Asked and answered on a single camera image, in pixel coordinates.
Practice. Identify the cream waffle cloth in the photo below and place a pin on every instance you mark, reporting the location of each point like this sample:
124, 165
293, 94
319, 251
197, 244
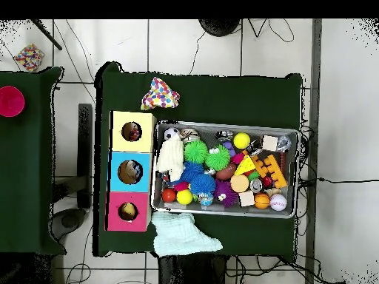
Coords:
170, 157

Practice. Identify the yellow toy cheese wedge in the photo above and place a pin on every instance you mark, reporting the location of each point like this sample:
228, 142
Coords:
246, 165

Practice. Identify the multicoloured patterned cloth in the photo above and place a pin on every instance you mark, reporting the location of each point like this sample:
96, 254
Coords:
135, 133

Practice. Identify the white polka dot cloth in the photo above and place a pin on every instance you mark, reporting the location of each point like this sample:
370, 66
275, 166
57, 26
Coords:
160, 94

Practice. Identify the yellow plush toy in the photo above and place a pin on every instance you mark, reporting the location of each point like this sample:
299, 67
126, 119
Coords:
128, 209

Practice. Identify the wooden box with three holes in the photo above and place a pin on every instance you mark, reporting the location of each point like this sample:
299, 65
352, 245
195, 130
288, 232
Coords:
144, 177

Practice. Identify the clear mesh bin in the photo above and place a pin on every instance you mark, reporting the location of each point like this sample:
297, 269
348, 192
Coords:
225, 211

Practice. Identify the small soccer ball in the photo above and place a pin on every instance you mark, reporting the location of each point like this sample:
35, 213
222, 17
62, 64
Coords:
172, 132

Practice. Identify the blue spiky ball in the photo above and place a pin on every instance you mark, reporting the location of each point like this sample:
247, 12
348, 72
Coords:
203, 184

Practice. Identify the yellow tennis ball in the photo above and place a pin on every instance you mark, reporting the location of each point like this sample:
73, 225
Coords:
241, 140

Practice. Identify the mint green cloth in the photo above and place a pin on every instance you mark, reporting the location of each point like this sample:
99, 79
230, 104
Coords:
177, 234

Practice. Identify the dark green tablecloth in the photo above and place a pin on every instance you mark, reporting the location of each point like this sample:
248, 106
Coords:
35, 195
237, 94

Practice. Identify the plain wooden cube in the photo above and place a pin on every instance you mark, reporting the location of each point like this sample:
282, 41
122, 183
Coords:
270, 142

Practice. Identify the orange toy building block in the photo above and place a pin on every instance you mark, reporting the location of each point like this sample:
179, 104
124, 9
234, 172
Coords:
273, 171

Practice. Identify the white baseball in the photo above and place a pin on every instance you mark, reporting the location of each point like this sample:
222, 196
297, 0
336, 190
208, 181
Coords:
278, 202

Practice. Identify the black chair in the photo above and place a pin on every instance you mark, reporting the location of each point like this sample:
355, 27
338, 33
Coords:
84, 154

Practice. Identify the black round stand base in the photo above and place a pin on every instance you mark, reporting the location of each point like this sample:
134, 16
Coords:
218, 25

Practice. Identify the pink cup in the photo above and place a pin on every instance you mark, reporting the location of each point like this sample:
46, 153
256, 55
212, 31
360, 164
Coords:
10, 101

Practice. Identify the black rod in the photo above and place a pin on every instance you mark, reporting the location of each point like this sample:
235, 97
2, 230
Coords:
46, 34

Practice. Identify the multicoloured patterned object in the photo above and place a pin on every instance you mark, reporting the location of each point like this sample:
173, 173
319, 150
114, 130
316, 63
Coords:
28, 57

